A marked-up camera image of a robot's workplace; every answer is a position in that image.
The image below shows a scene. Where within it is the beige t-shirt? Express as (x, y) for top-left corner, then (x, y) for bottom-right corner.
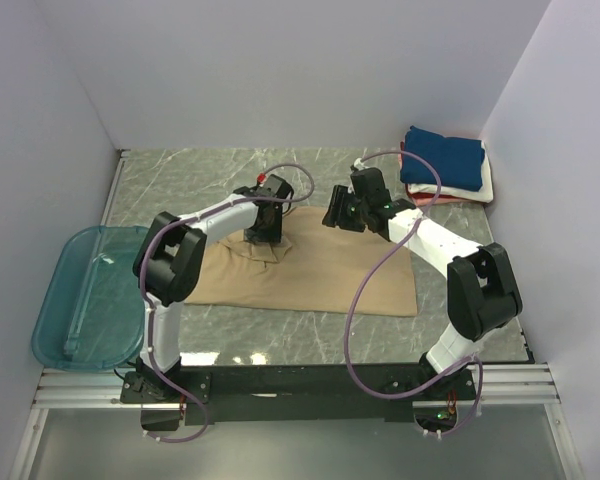
(186, 206), (417, 317)

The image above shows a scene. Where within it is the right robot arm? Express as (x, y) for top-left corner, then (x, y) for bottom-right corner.
(322, 167), (523, 398)

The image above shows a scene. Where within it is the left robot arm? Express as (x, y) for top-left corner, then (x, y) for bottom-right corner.
(133, 174), (294, 387)

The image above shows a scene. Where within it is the folded pink t-shirt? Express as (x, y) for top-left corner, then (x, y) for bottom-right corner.
(408, 192), (467, 207)

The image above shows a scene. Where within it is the folded red t-shirt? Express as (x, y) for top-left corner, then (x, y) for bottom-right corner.
(400, 140), (406, 169)

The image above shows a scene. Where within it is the folded blue t-shirt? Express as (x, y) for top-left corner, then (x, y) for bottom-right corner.
(404, 126), (485, 192)

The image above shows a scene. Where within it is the folded white t-shirt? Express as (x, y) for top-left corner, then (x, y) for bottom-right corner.
(406, 142), (494, 203)

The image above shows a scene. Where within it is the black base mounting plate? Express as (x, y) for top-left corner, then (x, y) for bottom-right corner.
(120, 363), (477, 432)

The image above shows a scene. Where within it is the teal plastic bin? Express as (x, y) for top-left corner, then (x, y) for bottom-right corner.
(31, 225), (148, 372)

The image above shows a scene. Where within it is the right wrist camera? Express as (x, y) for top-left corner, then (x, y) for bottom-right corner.
(351, 158), (366, 171)

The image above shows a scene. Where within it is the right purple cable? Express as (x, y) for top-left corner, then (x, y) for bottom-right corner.
(344, 151), (484, 439)

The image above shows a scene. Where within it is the purple cable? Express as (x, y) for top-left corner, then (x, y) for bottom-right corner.
(344, 151), (484, 439)
(138, 163), (315, 444)

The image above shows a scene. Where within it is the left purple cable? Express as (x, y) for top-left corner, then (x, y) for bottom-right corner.
(138, 163), (315, 444)

